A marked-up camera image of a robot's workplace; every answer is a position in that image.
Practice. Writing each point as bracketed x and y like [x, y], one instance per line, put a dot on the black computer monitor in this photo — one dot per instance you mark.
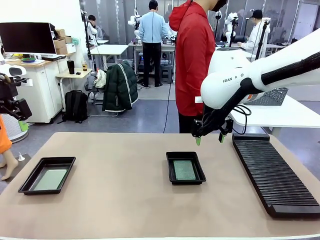
[27, 37]

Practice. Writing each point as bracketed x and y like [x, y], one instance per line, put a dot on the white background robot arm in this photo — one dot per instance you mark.
[228, 23]

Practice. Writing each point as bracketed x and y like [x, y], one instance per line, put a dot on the grey mesh basket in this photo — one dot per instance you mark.
[272, 98]

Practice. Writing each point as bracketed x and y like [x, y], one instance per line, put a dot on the black slotted board rack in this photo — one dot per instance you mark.
[275, 185]

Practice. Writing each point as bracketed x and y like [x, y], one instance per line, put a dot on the person in red jacket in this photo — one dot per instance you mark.
[192, 62]

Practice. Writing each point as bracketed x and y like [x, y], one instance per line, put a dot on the black tripod stand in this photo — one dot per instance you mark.
[262, 40]

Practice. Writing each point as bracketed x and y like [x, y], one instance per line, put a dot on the orange garment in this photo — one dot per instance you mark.
[3, 140]

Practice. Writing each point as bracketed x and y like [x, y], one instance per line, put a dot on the dark green padded jacket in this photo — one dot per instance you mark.
[120, 87]

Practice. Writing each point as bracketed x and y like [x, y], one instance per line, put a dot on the green bowl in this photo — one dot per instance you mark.
[28, 60]

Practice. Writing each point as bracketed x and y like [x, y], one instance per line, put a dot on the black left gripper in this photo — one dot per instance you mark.
[6, 90]

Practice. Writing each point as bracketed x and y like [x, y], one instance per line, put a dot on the white storage box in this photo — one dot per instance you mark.
[71, 48]

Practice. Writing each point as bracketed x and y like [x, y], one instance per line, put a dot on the white cylindrical air purifier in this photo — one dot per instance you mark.
[15, 130]

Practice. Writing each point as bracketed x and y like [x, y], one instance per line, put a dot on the person in white hoodie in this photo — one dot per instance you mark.
[93, 30]

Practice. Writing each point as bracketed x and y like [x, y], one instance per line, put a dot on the black ESD tray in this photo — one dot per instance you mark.
[27, 187]
[170, 170]

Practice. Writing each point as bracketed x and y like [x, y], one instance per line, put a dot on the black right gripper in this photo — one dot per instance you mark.
[197, 127]

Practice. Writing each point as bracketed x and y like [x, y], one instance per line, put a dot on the small light wood desk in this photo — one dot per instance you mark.
[72, 75]

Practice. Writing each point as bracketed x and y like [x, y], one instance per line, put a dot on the mannequin leg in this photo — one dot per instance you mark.
[10, 167]

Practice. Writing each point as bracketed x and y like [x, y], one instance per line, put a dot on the black keyboard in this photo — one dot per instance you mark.
[53, 57]

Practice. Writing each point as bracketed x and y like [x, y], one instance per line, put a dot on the white side table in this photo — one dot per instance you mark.
[287, 115]

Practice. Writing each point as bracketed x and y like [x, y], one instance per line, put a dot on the white background desk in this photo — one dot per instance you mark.
[110, 48]

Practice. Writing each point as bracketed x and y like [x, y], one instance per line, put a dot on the white cabinet with wood top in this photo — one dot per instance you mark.
[42, 95]

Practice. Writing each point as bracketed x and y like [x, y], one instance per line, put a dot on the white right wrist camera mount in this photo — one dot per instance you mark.
[198, 99]

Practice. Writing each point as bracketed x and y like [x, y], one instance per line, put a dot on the white cloth on chair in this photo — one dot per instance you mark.
[100, 78]

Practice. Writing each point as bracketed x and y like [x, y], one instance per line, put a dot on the person in white coat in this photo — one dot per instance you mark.
[252, 40]

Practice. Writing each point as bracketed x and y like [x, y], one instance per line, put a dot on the cardboard box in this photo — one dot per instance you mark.
[68, 39]
[61, 50]
[60, 43]
[60, 33]

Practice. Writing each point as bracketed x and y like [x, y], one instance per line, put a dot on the black tumbler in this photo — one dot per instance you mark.
[71, 67]

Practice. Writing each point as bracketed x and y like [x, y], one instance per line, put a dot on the person in light blue shirt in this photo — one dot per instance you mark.
[152, 30]

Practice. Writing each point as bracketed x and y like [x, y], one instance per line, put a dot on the black backpack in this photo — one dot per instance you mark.
[76, 106]

